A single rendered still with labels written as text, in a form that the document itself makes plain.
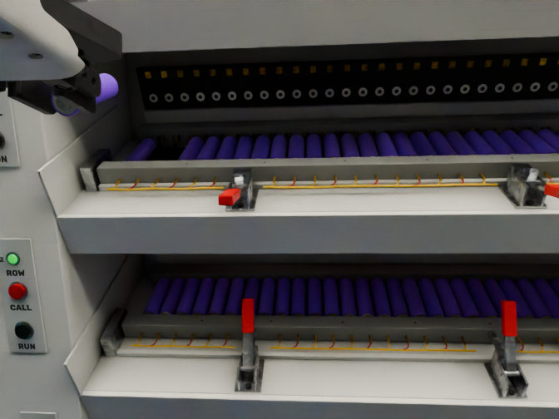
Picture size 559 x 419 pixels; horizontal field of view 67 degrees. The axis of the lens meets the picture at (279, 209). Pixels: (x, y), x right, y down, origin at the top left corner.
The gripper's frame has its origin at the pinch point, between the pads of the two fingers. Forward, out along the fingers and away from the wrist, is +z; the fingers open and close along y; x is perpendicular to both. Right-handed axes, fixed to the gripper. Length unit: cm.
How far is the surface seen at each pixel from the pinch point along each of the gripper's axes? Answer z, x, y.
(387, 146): 21.3, -0.1, -25.0
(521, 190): 13.5, 5.6, -35.1
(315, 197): 16.7, 5.9, -16.8
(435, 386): 19.9, 25.2, -29.2
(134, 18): 10.9, -9.5, -0.6
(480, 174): 17.0, 3.7, -33.1
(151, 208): 16.0, 6.9, -0.7
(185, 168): 17.9, 2.7, -3.5
